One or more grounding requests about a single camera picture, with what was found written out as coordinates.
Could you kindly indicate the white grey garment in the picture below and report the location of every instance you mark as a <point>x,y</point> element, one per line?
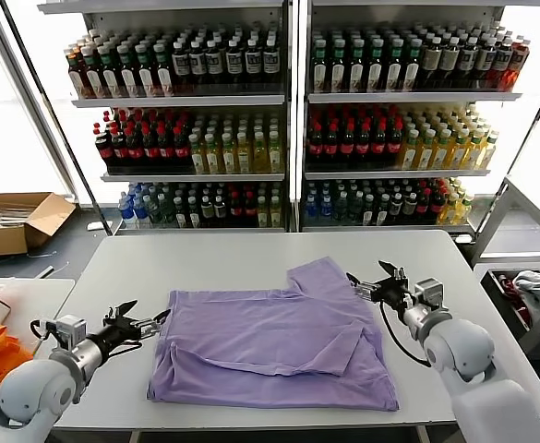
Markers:
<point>537,286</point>

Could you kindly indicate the brown cardboard box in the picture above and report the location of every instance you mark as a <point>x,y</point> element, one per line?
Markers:
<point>2,240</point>

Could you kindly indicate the dark bottle beige label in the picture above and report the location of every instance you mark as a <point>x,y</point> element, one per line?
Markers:
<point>449,62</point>
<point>431,62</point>

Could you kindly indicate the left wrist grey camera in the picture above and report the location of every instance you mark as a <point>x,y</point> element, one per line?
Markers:
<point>66,330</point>

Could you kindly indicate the blue water bottle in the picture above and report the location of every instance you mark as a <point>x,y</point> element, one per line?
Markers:
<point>311,208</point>
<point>125,212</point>
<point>326,207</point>
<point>142,214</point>

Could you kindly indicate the white tubes bundle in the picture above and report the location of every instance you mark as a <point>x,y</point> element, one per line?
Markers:
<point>2,217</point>

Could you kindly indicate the white metal bottle rack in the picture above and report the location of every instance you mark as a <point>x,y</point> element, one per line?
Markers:
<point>182,101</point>
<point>412,98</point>

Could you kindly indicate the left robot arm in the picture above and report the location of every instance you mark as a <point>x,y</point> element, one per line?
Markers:
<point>34,392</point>

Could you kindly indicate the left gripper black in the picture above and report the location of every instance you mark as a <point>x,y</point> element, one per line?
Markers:
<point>115,337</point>

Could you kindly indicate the grey slanted pole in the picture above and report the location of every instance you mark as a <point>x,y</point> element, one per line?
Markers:
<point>28,92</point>

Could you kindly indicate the yellow juice bottle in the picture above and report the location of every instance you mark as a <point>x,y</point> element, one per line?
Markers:
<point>276,159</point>
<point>199,159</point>
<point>464,211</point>
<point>458,154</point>
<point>229,159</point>
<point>474,154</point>
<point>488,154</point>
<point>263,214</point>
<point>442,154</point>
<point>410,154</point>
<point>276,213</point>
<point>449,212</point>
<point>214,159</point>
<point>426,154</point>
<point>245,159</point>
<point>260,159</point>

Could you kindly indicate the cola bottle red cap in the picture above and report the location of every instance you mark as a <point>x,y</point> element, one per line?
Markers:
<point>135,152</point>
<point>315,147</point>
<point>438,203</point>
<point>104,152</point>
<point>395,147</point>
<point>182,151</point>
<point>363,147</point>
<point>120,152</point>
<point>332,147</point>
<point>250,207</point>
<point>379,147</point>
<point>347,147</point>
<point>236,207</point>
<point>167,151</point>
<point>424,204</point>
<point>151,152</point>

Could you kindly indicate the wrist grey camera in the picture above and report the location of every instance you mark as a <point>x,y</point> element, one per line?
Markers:
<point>431,293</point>
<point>66,330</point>

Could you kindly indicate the grey metal cart frame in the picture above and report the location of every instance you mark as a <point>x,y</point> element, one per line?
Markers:
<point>495,221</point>

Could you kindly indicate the purple t-shirt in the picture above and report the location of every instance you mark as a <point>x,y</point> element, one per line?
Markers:
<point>260,332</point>

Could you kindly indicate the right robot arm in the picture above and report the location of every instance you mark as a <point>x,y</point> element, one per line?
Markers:
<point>463,346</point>

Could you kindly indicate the thin black slanted pole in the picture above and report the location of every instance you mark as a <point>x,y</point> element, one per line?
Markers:
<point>57,115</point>
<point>524,138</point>

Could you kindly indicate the clear green bottle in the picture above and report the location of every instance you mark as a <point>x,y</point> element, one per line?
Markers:
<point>155,212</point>
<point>341,207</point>
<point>355,207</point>
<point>168,213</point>

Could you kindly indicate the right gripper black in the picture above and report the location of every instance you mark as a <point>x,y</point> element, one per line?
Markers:
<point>398,295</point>

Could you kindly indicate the small white floor object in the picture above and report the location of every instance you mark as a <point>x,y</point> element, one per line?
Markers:
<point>94,227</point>
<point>463,239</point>

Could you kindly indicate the dark drink bottle white label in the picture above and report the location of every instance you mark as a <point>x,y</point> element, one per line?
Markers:
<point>501,62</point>
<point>253,64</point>
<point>485,60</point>
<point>198,64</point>
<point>234,64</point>
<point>468,60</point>
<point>182,64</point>
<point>272,64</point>
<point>215,64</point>

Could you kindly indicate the red garment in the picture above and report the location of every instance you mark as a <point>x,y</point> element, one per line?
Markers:
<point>509,288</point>

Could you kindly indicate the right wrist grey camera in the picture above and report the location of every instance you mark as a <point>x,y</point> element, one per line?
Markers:
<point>431,293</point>

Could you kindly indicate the dark tea bottle green label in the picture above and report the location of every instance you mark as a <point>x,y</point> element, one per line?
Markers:
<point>112,80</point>
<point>356,74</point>
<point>96,80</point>
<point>165,80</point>
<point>411,74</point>
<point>130,80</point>
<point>375,74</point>
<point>319,74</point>
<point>338,74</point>
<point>147,80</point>
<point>393,74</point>

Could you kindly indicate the grey strip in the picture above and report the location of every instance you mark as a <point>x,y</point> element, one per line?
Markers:
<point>45,272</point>

